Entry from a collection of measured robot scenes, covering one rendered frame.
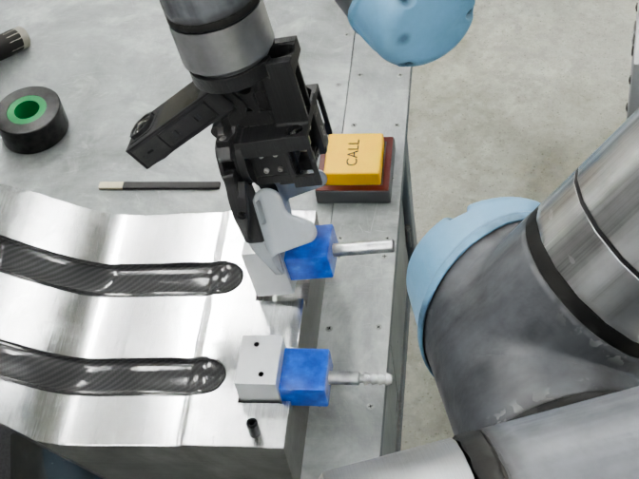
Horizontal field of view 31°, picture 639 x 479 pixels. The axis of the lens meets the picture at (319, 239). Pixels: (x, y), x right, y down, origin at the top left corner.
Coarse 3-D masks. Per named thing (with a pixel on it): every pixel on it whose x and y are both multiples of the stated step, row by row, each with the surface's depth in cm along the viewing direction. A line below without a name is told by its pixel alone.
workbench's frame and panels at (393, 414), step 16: (400, 208) 128; (400, 224) 193; (400, 240) 193; (400, 256) 193; (400, 272) 193; (400, 288) 193; (400, 304) 193; (400, 320) 193; (400, 336) 193; (400, 352) 193; (400, 368) 193; (400, 384) 193; (384, 400) 112; (400, 400) 191; (384, 416) 112; (400, 416) 190; (384, 432) 169; (400, 432) 190; (384, 448) 169
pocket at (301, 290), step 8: (304, 280) 110; (296, 288) 111; (304, 288) 109; (256, 296) 107; (264, 296) 111; (272, 296) 110; (280, 296) 110; (288, 296) 110; (296, 296) 110; (304, 296) 108
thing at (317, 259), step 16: (320, 240) 104; (336, 240) 106; (368, 240) 104; (384, 240) 103; (256, 256) 103; (288, 256) 103; (304, 256) 103; (320, 256) 102; (336, 256) 104; (256, 272) 104; (272, 272) 104; (288, 272) 104; (304, 272) 104; (320, 272) 104; (256, 288) 106; (272, 288) 105; (288, 288) 105
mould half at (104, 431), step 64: (0, 192) 114; (128, 256) 113; (192, 256) 112; (0, 320) 106; (64, 320) 108; (128, 320) 108; (192, 320) 107; (256, 320) 106; (0, 384) 103; (64, 448) 101; (128, 448) 100; (192, 448) 99; (256, 448) 97
